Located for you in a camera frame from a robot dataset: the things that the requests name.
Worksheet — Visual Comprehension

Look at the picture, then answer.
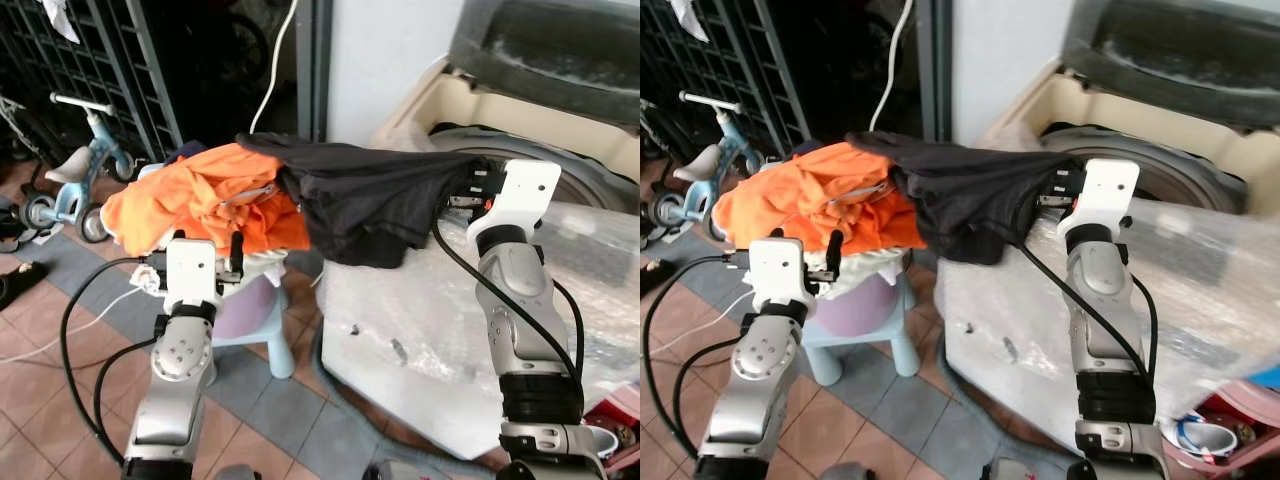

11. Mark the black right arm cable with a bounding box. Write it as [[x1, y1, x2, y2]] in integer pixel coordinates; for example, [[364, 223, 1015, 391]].
[[431, 214, 587, 389], [1016, 236, 1161, 391]]

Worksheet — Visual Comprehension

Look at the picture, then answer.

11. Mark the dark washing machine lid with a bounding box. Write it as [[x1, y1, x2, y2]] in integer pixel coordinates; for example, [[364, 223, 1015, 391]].
[[446, 0, 641, 129], [1060, 0, 1280, 129]]

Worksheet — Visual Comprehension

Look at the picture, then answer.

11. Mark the white laundry basket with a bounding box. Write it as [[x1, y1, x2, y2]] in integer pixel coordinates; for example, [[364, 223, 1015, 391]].
[[148, 244, 293, 293], [742, 242, 913, 297]]

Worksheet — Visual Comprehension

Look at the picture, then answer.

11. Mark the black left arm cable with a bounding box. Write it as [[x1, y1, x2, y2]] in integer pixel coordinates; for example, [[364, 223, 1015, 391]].
[[59, 256, 167, 467], [643, 254, 753, 467]]

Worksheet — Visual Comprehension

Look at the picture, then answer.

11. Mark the white floor cable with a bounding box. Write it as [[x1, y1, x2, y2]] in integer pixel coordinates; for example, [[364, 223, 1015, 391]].
[[0, 284, 147, 367], [640, 298, 743, 363]]

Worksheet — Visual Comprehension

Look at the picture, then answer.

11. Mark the red plastic basket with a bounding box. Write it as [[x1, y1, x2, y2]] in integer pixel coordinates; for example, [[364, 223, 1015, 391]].
[[1163, 379, 1280, 480], [579, 384, 641, 473]]

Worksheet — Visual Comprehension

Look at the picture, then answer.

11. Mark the beige top-load washing machine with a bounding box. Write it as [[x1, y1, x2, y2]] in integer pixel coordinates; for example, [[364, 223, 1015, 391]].
[[943, 0, 1280, 453], [318, 0, 641, 462]]

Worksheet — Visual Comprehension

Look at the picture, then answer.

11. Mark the light blue child's bike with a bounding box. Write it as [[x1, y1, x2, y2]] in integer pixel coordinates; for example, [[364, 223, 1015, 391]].
[[648, 89, 763, 241], [19, 93, 142, 245]]

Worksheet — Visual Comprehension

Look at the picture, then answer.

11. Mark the light blue plastic stool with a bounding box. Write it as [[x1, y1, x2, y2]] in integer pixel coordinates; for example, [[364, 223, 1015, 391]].
[[800, 272, 922, 388], [207, 272, 298, 380]]

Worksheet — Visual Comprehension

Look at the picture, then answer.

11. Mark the black grid rack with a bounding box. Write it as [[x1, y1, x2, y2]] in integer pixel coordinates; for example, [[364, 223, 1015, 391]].
[[640, 0, 813, 156], [0, 0, 185, 163]]

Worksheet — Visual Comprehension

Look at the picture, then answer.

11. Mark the orange garment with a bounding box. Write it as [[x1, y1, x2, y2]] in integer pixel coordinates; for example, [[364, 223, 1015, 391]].
[[101, 143, 314, 257], [711, 142, 927, 253]]

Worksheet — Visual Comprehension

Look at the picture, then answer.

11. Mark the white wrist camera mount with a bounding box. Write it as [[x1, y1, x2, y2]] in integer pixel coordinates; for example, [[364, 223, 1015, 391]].
[[163, 238, 224, 307], [1064, 157, 1142, 237], [748, 238, 810, 307], [477, 159, 563, 242]]

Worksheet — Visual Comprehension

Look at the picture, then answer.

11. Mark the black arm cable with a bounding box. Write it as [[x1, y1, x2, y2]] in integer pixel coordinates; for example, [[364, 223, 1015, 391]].
[[59, 256, 167, 467], [643, 254, 753, 467], [431, 214, 587, 389], [1016, 236, 1161, 391]]

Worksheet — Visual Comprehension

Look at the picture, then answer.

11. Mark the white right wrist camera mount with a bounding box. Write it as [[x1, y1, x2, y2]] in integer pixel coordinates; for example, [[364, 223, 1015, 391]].
[[1064, 157, 1142, 237], [477, 159, 563, 242]]

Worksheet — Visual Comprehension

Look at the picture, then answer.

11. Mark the white hanging cloth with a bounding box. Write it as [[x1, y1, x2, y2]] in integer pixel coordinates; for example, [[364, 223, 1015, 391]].
[[40, 0, 82, 45], [667, 0, 712, 43]]

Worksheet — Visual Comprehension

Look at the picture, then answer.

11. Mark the black garment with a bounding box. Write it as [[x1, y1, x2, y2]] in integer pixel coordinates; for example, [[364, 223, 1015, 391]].
[[847, 130, 1087, 267], [236, 132, 492, 270]]

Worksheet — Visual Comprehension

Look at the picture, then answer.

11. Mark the white hanging cable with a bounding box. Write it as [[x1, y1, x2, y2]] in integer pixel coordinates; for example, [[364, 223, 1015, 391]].
[[869, 0, 915, 133], [249, 0, 302, 137]]

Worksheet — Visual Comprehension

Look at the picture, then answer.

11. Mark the white cup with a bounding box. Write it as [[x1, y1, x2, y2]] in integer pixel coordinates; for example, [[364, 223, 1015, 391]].
[[1173, 414, 1248, 468], [584, 424, 623, 463]]

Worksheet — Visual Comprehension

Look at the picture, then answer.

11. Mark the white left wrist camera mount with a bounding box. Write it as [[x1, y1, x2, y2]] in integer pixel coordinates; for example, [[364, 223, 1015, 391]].
[[163, 238, 224, 307], [748, 238, 810, 307]]

